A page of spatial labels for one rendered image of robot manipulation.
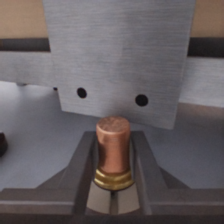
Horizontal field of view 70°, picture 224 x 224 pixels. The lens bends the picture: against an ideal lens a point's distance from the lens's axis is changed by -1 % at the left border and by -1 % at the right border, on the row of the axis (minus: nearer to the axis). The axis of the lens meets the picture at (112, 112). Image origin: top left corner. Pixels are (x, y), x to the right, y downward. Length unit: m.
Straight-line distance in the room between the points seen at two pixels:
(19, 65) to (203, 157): 0.34
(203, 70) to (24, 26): 0.28
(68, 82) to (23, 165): 0.19
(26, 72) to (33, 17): 0.09
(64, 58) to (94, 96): 0.04
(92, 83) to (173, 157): 0.21
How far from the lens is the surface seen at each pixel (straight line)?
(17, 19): 0.34
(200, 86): 0.19
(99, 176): 0.16
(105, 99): 0.15
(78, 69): 0.16
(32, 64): 0.27
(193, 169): 0.30
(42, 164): 0.31
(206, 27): 0.23
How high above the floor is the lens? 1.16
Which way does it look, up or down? 27 degrees up
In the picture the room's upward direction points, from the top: 179 degrees clockwise
